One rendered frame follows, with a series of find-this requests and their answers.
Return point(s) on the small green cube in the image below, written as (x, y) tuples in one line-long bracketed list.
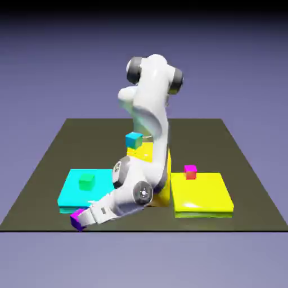
[(86, 182)]

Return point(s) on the large cyan box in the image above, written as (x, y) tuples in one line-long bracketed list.
[(72, 195)]

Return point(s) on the tall large yellow box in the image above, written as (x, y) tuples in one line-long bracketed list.
[(140, 153)]

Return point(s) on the small red cube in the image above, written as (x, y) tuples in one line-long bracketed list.
[(191, 173)]

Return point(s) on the small blue cube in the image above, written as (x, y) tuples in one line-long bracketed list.
[(133, 140)]

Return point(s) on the flat large yellow box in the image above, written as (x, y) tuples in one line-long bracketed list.
[(200, 193)]

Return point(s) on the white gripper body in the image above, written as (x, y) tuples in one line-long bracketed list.
[(88, 216)]

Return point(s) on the small purple cube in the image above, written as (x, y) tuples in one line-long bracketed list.
[(76, 221)]

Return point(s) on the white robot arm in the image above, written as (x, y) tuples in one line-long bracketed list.
[(153, 108)]

